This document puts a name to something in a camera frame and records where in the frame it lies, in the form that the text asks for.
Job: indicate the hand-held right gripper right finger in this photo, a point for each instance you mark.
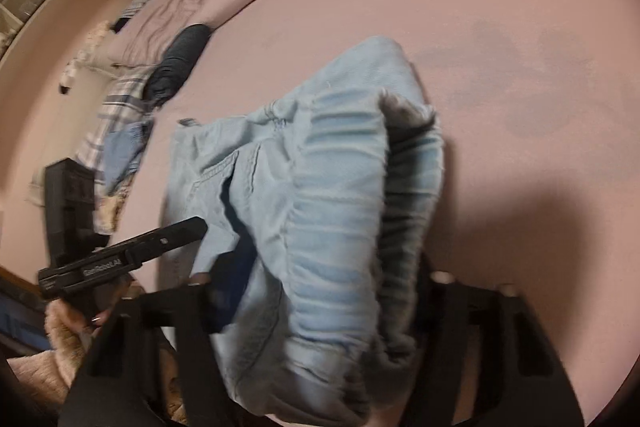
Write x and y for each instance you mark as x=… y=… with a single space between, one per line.
x=440 y=307

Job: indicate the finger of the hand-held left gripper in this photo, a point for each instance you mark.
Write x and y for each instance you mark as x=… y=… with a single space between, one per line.
x=150 y=244

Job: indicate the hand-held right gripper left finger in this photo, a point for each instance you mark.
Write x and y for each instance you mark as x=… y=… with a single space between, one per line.
x=230 y=297

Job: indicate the light blue denim shorts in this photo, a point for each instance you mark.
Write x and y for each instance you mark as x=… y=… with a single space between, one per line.
x=325 y=182

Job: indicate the folded dark grey pants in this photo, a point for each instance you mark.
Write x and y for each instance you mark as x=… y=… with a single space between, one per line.
x=175 y=57

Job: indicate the person's left hand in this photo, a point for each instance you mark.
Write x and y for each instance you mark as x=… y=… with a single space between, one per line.
x=70 y=317

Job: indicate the folded blue jeans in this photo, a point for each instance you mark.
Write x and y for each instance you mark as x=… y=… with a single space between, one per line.
x=122 y=149

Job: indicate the plaid pillow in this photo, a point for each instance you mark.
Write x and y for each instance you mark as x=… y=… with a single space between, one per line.
x=120 y=99

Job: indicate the white fluffy cloth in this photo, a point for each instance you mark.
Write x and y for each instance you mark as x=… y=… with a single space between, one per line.
x=92 y=42

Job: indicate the striped cloth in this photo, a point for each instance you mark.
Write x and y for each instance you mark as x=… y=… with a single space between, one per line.
x=142 y=2

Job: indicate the pink pillow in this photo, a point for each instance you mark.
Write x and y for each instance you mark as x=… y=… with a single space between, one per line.
x=170 y=7

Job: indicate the pink blanket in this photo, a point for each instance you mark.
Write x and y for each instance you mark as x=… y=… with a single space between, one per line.
x=500 y=57

